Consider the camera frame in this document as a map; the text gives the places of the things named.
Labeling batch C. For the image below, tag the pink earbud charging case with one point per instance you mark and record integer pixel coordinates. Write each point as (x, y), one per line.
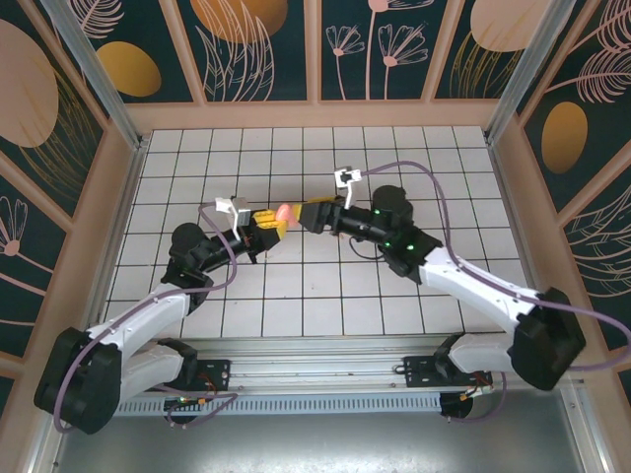
(285, 214)

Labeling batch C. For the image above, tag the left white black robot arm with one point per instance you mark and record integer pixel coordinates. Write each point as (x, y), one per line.
(148, 310)

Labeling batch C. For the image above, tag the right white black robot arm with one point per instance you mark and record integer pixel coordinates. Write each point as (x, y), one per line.
(473, 283)

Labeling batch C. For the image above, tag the grey metal sheet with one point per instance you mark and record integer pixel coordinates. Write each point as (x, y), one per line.
(315, 443)

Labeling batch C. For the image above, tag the aluminium side rail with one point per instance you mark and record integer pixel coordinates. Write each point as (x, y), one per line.
(508, 197)
(127, 197)

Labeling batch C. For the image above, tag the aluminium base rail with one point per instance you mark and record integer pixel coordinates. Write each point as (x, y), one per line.
(315, 364)

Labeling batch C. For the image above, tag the aluminium frame post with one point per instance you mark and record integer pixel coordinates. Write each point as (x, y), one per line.
(530, 74)
(101, 79)

